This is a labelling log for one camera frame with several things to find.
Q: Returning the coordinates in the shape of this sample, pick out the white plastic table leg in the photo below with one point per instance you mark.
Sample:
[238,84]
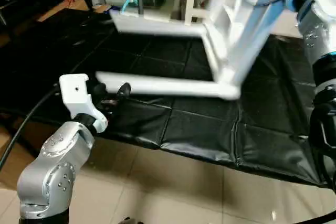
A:
[157,85]
[157,24]

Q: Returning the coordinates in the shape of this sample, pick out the white plastic table top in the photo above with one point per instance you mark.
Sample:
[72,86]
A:
[236,40]

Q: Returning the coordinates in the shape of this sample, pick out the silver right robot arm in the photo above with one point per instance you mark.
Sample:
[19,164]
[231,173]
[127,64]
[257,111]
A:
[317,40]

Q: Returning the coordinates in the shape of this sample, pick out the black work mat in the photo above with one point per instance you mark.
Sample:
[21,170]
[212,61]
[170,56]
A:
[157,124]

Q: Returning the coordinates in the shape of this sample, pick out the brown cardboard box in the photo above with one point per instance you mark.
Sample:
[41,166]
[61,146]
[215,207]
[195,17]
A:
[101,8]

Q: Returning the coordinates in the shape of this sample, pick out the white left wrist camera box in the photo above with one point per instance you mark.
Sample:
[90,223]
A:
[76,95]

